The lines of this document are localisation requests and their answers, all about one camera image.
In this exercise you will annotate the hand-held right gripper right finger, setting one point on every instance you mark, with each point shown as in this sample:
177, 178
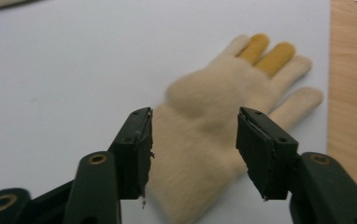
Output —
264, 155

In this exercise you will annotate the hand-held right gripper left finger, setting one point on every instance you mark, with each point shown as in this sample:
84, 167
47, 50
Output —
134, 155

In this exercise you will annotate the cream orange knit glove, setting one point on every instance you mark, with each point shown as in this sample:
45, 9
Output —
204, 93

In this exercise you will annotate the wooden table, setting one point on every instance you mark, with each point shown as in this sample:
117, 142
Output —
348, 93

